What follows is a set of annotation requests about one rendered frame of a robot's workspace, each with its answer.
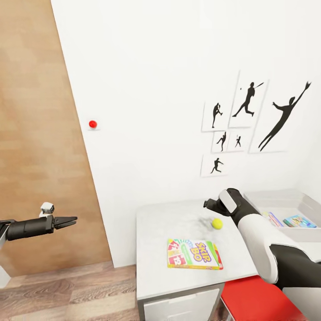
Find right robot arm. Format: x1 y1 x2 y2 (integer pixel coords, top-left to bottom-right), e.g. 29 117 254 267
203 189 321 321

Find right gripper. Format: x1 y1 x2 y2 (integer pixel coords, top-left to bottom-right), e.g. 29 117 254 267
203 198 230 217

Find tennis ball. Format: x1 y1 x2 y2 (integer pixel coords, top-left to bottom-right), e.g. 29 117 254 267
212 218 223 230

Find board game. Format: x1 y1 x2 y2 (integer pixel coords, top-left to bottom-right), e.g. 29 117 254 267
167 239 223 270
261 212 284 228
284 215 317 228

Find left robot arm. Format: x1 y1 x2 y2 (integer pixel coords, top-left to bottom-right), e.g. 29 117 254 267
0 202 78 249

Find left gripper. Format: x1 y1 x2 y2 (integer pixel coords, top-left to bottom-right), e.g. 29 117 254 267
23 215 78 238

